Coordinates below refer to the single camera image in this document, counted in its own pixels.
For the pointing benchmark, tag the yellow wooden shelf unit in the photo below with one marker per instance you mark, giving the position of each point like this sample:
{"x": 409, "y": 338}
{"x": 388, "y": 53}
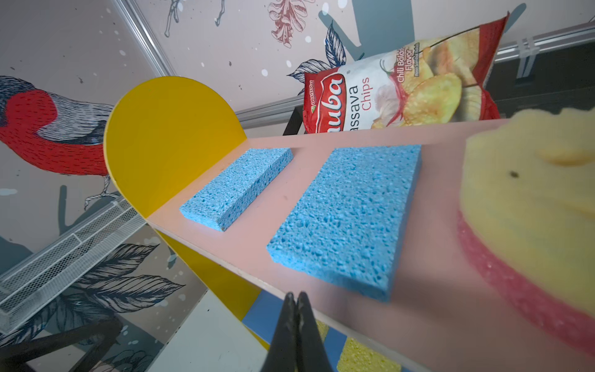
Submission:
{"x": 461, "y": 247}

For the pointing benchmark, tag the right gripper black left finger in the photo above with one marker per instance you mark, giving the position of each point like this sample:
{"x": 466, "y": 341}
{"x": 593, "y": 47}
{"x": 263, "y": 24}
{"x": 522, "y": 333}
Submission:
{"x": 282, "y": 353}

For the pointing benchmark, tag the red cassava chips bag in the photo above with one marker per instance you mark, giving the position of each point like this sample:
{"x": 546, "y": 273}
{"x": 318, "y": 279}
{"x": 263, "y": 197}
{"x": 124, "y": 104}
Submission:
{"x": 431, "y": 81}

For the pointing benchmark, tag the yellow cellulose sponge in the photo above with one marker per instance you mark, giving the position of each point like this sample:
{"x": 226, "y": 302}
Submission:
{"x": 356, "y": 357}

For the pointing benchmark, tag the blue sponge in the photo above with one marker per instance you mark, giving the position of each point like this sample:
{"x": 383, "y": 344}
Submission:
{"x": 221, "y": 202}
{"x": 348, "y": 227}

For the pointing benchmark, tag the yellow smiley face sponge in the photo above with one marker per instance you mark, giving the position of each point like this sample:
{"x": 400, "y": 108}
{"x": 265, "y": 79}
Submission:
{"x": 526, "y": 218}

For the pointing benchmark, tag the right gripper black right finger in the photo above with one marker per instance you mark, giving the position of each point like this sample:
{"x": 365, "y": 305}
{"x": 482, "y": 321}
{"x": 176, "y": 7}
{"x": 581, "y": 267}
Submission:
{"x": 310, "y": 354}

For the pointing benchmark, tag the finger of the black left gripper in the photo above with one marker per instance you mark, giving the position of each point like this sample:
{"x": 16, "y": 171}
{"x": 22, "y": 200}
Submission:
{"x": 16, "y": 357}

